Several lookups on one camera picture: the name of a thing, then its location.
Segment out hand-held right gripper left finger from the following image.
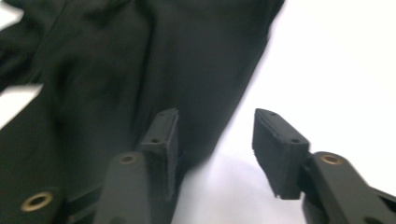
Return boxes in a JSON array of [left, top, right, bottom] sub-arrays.
[[92, 107, 180, 224]]

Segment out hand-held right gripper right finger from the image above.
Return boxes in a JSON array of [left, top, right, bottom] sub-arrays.
[[251, 107, 396, 224]]

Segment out black shorts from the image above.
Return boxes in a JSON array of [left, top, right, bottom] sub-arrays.
[[0, 0, 286, 224]]

